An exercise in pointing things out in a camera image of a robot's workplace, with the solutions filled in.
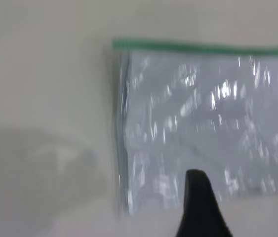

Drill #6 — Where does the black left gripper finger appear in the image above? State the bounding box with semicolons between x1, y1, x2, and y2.
175;169;234;237

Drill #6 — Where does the clear zipper bag green strip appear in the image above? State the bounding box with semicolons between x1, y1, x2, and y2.
111;37;278;218

